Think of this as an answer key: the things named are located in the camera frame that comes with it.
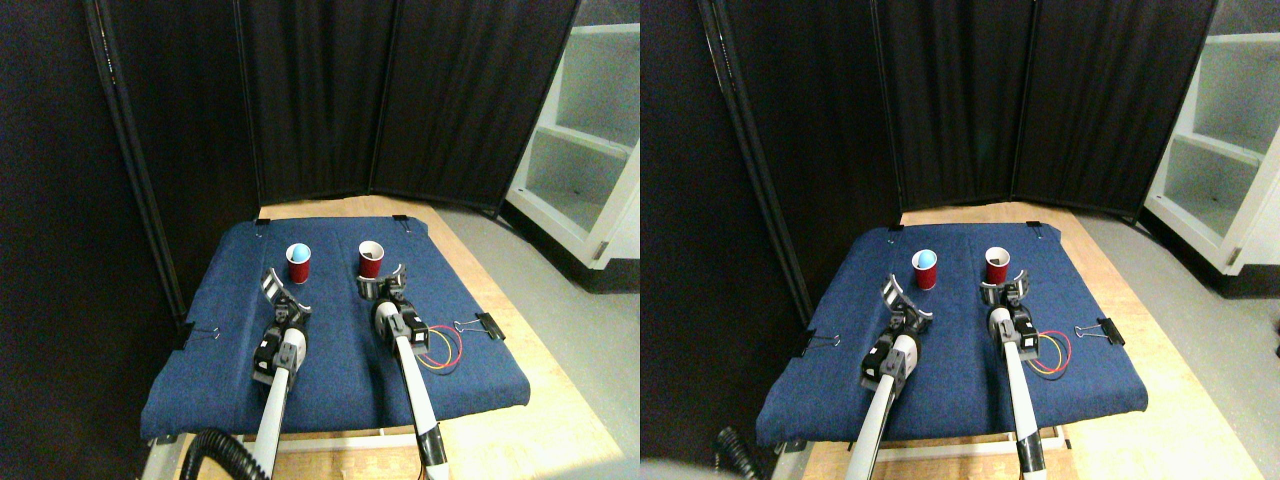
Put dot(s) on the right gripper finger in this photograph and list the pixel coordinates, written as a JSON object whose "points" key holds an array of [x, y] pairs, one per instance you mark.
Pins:
{"points": [[396, 282], [367, 288], [1021, 287], [990, 293]]}

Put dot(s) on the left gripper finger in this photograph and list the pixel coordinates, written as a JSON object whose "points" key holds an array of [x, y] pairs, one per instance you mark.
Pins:
{"points": [[275, 283], [300, 305], [895, 291], [919, 311]]}

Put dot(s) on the red cup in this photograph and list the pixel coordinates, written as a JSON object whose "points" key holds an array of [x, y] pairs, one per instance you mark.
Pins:
{"points": [[925, 278], [298, 272], [371, 268], [997, 273]]}

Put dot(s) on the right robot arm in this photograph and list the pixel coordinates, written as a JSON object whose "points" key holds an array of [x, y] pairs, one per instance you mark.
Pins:
{"points": [[1022, 400], [415, 400]]}

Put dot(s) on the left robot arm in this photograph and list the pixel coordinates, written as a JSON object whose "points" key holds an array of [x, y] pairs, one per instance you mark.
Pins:
{"points": [[275, 410], [880, 420]]}

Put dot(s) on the dark blue cloth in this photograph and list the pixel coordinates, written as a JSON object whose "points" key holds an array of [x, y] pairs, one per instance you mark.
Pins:
{"points": [[330, 360], [950, 370]]}

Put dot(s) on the black curtain stand pole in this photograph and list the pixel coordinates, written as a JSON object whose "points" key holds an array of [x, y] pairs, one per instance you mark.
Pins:
{"points": [[888, 100], [384, 100], [149, 200], [250, 100], [1024, 100], [767, 200]]}

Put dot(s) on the white shelf unit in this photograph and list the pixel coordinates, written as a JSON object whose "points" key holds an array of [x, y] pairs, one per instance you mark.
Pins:
{"points": [[585, 100], [1225, 110]]}

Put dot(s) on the white table frame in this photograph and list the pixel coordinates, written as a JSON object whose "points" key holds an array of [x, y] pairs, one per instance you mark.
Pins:
{"points": [[158, 462], [786, 465]]}

